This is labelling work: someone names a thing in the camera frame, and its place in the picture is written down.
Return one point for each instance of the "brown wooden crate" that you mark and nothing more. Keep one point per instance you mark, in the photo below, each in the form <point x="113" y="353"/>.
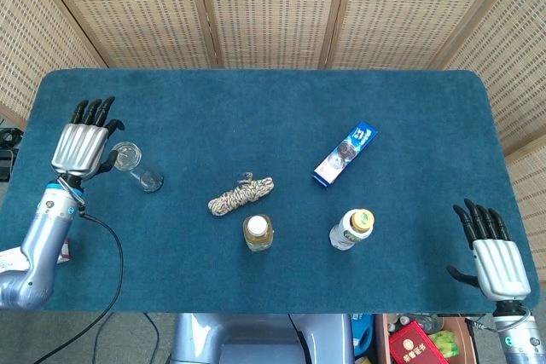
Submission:
<point x="381" y="338"/>

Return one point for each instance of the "white bottle yellow cap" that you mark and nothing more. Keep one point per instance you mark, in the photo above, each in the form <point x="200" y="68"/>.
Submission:
<point x="352" y="232"/>

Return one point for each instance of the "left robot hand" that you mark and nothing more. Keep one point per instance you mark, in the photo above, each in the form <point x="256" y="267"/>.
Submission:
<point x="79" y="151"/>

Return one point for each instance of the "grey-blue robot torso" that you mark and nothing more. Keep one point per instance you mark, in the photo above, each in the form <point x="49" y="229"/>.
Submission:
<point x="256" y="338"/>

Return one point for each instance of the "red booklet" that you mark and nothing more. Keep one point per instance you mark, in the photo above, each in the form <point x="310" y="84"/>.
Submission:
<point x="411" y="344"/>

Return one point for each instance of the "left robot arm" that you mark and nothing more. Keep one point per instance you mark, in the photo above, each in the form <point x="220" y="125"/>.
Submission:
<point x="42" y="244"/>

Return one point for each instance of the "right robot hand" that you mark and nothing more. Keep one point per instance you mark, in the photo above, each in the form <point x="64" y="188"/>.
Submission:
<point x="501" y="268"/>

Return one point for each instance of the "clear glass jar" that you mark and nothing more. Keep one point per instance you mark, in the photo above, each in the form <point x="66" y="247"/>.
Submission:
<point x="149" y="180"/>

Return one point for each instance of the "small white red box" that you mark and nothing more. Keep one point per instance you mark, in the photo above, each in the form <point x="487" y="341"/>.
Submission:
<point x="66" y="253"/>

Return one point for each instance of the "green snack packet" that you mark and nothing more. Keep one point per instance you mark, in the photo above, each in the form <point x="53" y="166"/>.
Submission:
<point x="445" y="342"/>

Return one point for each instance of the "tea bottle white cap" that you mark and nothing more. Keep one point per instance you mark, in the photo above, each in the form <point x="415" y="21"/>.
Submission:
<point x="257" y="232"/>

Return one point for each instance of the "black equipment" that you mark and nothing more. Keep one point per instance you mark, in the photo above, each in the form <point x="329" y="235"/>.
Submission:
<point x="4" y="165"/>

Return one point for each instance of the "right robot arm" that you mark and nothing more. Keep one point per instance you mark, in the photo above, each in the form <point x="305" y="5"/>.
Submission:
<point x="518" y="340"/>

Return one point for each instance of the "blue table cloth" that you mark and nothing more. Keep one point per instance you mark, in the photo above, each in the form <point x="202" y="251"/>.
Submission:
<point x="273" y="117"/>

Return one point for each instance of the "woven bamboo folding screen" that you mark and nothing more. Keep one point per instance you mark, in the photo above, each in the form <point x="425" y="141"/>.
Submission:
<point x="273" y="10"/>

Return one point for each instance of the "blue plastic container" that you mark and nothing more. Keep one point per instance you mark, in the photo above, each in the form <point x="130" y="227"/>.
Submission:
<point x="362" y="334"/>

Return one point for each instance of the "blue cookie box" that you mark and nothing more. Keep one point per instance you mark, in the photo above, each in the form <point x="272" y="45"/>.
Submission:
<point x="343" y="155"/>

